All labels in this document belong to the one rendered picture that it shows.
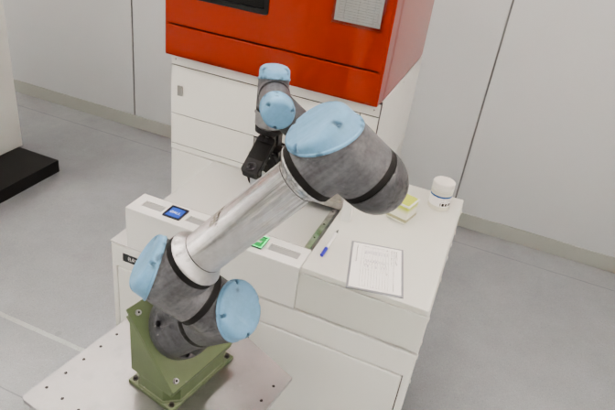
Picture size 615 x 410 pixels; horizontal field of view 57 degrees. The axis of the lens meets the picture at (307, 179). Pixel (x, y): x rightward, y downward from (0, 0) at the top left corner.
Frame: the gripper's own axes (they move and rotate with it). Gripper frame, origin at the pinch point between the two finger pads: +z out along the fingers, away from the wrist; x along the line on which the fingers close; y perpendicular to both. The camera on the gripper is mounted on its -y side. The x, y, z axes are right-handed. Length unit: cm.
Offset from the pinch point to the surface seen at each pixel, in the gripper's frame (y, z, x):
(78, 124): 186, 111, 232
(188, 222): -1.4, 14.7, 20.5
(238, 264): -4.1, 20.7, 2.6
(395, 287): 0.5, 13.8, -40.1
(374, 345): -4.0, 30.9, -38.9
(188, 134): 58, 21, 58
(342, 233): 16.8, 14.3, -20.1
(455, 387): 72, 111, -69
